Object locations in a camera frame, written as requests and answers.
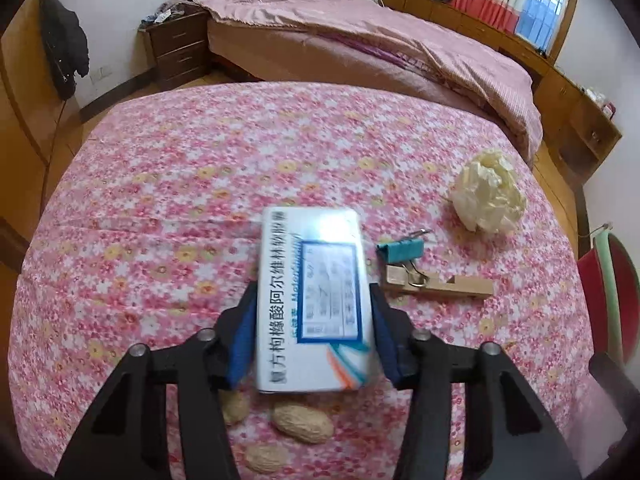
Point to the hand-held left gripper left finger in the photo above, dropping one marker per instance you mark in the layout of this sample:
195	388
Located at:
242	335

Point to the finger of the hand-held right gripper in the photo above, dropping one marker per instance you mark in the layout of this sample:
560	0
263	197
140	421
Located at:
615	380

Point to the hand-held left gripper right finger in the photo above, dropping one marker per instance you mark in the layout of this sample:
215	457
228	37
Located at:
384	335

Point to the red bucket with green rim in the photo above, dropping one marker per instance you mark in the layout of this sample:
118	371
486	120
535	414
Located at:
620	300

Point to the teal and white medicine box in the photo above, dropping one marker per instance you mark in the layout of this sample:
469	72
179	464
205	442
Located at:
310	285

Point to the peanut in shell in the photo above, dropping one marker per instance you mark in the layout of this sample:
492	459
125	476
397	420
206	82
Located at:
302	424
235	407
267	459

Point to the wooden clothespin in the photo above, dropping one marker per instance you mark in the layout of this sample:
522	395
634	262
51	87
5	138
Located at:
450	289

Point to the teal binder clip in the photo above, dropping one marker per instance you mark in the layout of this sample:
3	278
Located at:
400	252

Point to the white crumpled paper ball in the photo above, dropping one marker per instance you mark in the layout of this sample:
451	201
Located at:
487	195

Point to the pink floral tablecloth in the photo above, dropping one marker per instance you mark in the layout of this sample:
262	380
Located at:
150	185

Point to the small red item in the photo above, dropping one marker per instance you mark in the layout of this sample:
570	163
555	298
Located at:
609	110

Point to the small white item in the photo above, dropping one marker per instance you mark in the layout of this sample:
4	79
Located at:
595	95

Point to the dark wooden nightstand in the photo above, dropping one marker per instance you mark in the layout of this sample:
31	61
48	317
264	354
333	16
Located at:
177	55

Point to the long light wooden cabinet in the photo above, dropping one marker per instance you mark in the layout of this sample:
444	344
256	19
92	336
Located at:
555	95

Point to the pink quilt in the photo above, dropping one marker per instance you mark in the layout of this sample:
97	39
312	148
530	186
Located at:
375	30

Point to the clutter of small items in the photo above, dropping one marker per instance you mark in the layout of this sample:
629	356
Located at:
167	12

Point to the black jacket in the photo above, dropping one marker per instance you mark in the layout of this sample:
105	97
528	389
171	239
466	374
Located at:
62	45

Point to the barred window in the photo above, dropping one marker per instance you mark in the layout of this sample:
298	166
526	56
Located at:
542	0

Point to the white wall socket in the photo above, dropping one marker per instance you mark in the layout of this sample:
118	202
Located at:
101	73

